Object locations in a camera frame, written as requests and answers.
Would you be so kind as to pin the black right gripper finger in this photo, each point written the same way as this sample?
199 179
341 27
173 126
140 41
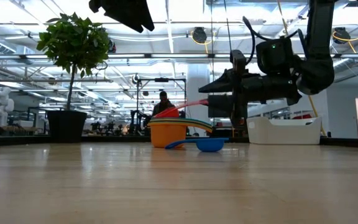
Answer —
225 84

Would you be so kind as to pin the small blue measuring cup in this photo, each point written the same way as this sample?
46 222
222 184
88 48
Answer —
210 145

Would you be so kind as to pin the red measuring cup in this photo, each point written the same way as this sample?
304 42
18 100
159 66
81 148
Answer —
166 113

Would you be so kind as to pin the orange measuring cup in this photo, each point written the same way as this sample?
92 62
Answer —
166 137

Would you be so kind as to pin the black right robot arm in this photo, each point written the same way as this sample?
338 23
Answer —
319 37

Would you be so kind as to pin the white plastic basket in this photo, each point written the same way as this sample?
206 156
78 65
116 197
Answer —
284 133

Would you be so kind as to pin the white building pillar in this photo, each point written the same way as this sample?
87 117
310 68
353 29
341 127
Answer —
197 77

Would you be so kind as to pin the green leafy potted tree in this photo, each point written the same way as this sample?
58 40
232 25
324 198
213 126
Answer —
73 40

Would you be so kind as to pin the person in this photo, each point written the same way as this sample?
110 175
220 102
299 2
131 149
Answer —
163 105

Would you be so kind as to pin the small black ceiling reel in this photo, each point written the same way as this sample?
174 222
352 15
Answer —
135 78

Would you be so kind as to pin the black plant pot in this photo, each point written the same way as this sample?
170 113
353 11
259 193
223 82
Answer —
67 124

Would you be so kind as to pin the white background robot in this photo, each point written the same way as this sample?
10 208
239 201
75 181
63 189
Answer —
0 105

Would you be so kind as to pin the black wall monitor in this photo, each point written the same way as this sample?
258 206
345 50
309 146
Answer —
219 107

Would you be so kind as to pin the black background frame rig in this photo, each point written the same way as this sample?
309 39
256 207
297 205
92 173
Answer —
161 80

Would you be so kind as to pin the black aluminium table frame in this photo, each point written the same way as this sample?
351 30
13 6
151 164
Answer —
110 139

